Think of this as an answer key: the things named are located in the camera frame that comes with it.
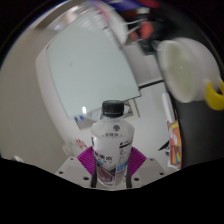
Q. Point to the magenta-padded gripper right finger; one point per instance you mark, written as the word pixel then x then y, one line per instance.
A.
pixel 148 170

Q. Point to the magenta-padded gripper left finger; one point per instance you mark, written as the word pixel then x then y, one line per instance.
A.
pixel 71 170

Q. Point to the clear black-capped water bottle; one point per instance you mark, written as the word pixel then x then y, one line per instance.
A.
pixel 111 146

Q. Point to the grey notice board with papers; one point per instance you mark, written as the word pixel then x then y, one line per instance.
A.
pixel 100 118

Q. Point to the flat white device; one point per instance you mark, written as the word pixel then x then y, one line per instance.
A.
pixel 167 106

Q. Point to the large whiteboard on stand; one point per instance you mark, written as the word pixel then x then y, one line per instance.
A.
pixel 90 66

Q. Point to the black and red power drill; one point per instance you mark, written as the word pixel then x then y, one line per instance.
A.
pixel 151 30

